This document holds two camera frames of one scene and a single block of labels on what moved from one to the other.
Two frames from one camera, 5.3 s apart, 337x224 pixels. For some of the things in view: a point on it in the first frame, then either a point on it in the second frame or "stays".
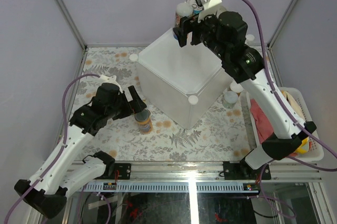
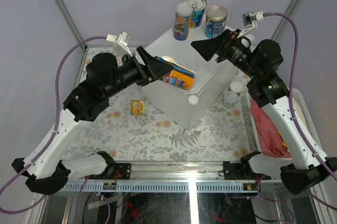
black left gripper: [137, 104] -> [155, 68]
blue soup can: [191, 0] stays
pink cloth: [263, 126] stays
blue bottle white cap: [183, 10] stays
